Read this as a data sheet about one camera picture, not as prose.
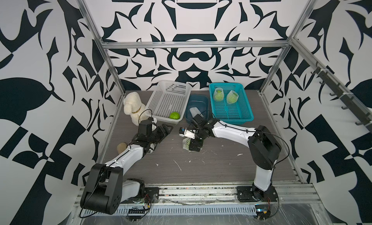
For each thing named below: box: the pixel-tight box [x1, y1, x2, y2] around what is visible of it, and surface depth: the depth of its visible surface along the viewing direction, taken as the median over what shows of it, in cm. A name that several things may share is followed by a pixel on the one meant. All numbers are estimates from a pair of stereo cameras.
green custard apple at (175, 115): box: [169, 111, 181, 120], surface depth 98 cm
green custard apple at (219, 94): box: [213, 88, 225, 102], surface depth 113 cm
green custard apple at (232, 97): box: [226, 90, 239, 104], surface depth 111 cm
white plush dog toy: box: [123, 91, 149, 127], surface depth 91 cm
